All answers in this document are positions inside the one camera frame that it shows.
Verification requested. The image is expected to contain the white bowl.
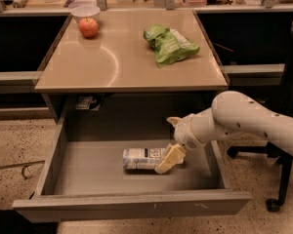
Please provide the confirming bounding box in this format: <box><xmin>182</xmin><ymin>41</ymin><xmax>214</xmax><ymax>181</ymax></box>
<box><xmin>70</xmin><ymin>5</ymin><xmax>101</xmax><ymax>22</ymax></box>

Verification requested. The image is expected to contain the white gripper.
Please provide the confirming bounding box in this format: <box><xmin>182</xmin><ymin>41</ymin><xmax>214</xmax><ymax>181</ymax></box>
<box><xmin>154</xmin><ymin>114</ymin><xmax>205</xmax><ymax>175</ymax></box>

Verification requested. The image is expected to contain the beige counter cabinet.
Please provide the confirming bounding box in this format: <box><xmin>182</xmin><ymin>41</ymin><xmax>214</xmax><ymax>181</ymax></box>
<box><xmin>35</xmin><ymin>9</ymin><xmax>229</xmax><ymax>115</ymax></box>

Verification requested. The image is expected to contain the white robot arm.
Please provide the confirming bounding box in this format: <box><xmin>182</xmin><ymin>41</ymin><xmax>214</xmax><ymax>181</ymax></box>
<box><xmin>155</xmin><ymin>91</ymin><xmax>293</xmax><ymax>174</ymax></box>

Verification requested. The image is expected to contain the black office chair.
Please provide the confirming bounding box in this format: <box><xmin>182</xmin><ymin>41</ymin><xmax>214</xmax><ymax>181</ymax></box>
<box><xmin>227</xmin><ymin>22</ymin><xmax>293</xmax><ymax>212</ymax></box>

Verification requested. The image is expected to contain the metal floor hook rod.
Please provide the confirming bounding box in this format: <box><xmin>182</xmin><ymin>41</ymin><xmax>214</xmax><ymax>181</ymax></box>
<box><xmin>0</xmin><ymin>160</ymin><xmax>45</xmax><ymax>179</ymax></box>

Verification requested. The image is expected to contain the open grey drawer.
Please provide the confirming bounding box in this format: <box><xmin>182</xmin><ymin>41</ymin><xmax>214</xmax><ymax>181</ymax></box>
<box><xmin>12</xmin><ymin>97</ymin><xmax>252</xmax><ymax>224</ymax></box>

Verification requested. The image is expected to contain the red apple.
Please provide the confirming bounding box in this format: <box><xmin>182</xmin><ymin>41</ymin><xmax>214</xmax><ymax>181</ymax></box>
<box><xmin>78</xmin><ymin>18</ymin><xmax>99</xmax><ymax>38</ymax></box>

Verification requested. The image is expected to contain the green chip bag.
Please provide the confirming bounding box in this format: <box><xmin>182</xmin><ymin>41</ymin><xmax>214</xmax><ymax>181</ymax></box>
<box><xmin>144</xmin><ymin>24</ymin><xmax>200</xmax><ymax>68</ymax></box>

